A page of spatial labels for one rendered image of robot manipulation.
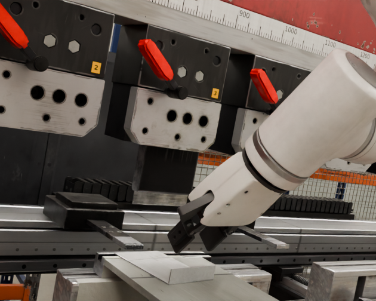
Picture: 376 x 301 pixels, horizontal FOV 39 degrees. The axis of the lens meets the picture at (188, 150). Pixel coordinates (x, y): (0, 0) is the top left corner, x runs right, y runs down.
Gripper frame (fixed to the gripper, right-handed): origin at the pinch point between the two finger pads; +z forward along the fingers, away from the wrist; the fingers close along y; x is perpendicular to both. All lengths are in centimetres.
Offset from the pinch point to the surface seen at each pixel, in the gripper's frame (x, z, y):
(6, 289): -74, 157, -54
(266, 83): -16.7, -16.0, -11.6
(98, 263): -5.1, 14.7, 5.8
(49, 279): -119, 238, -127
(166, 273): 1.4, 7.2, 1.0
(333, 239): -12, 25, -80
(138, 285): 3.2, 6.2, 7.5
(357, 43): -24.8, -24.2, -36.0
